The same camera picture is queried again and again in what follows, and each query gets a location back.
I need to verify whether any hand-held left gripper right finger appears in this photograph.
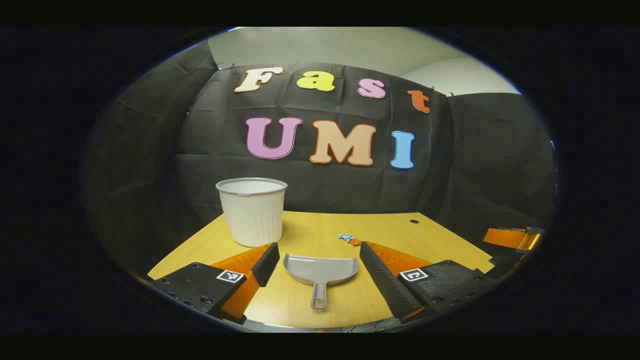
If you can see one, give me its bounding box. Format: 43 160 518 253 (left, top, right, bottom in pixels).
359 241 502 322

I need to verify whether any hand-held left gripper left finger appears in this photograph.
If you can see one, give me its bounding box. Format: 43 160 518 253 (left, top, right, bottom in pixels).
148 242 281 325

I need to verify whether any white ribbed garbage bin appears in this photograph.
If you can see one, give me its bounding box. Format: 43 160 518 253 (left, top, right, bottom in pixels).
215 177 289 248

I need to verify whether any grey plastic dustpan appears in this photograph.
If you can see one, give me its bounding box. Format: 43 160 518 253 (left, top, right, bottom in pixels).
283 253 360 311

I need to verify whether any black backdrop cloth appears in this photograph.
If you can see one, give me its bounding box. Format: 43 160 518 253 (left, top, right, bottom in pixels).
85 40 557 278

